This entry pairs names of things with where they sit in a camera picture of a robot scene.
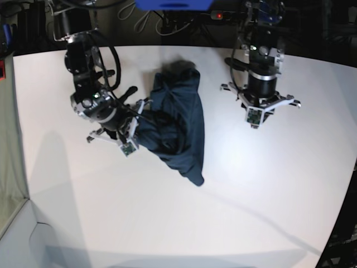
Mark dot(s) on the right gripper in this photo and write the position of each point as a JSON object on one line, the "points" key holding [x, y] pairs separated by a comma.
{"points": [[122, 126]]}

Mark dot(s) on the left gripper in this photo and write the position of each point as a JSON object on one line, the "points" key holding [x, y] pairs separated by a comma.
{"points": [[260, 91]]}

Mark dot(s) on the dark blue t-shirt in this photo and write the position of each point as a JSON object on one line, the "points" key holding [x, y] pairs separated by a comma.
{"points": [[173, 127]]}

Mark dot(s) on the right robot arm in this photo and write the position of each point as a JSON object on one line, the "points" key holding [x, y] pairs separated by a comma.
{"points": [[94, 99]]}

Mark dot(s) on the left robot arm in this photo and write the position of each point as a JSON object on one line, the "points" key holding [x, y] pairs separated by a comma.
{"points": [[256, 61]]}

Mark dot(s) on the black power strip red light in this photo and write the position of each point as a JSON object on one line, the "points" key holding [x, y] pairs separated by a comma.
{"points": [[223, 15]]}

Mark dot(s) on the red box at left edge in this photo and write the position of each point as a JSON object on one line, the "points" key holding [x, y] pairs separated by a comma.
{"points": [[2, 70]]}

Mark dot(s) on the blue overhead box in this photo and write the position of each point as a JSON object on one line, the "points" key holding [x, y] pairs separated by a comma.
{"points": [[174, 5]]}

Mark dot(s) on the blue cylinder at left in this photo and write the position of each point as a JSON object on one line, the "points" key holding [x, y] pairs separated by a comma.
{"points": [[8, 34]]}

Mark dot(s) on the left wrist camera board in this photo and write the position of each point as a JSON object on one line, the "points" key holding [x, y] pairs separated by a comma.
{"points": [[254, 116]]}

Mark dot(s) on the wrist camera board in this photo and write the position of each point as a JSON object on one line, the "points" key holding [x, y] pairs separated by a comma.
{"points": [[254, 116], [128, 148]]}

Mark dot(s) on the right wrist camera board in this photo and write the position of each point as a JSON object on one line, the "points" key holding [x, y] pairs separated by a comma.
{"points": [[128, 148]]}

